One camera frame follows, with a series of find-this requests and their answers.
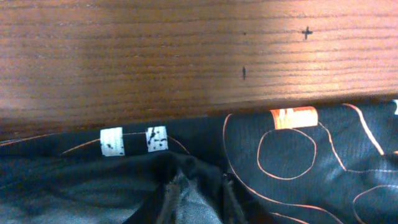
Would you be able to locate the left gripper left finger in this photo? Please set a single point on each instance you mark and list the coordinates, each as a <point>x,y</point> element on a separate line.
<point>158,208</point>

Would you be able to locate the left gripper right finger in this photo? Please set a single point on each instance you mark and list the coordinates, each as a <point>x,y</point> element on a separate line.
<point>232,211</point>

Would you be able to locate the black jersey with orange lines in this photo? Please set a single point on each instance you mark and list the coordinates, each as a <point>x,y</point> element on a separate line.
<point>329,164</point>

